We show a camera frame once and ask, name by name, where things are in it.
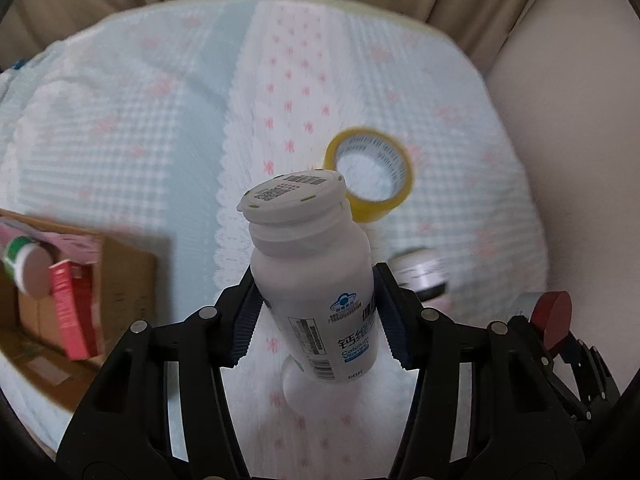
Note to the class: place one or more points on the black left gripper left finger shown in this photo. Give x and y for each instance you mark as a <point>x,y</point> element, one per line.
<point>157,408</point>

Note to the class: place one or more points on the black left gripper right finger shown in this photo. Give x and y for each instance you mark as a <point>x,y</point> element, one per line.
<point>486,404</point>

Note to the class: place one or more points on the red lid jar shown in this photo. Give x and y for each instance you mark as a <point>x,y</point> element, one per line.
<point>549,312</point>

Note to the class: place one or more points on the small black white jar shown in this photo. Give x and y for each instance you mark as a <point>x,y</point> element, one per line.
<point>421,271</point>

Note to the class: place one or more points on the red carton box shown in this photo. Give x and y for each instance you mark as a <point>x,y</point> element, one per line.
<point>72,291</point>

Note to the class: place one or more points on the white round case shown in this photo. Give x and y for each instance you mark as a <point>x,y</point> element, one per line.
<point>306,396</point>

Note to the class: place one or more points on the green label white jar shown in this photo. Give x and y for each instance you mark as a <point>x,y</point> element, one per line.
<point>28,265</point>

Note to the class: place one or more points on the white supplement bottle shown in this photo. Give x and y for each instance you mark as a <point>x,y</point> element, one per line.
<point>312,265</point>

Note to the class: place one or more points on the brown cardboard box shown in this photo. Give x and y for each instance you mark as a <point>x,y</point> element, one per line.
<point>31,343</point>

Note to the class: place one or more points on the light blue patterned blanket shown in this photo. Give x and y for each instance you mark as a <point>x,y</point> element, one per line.
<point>152,124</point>

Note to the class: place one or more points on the yellow tape roll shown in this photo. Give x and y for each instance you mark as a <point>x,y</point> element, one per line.
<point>377,169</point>

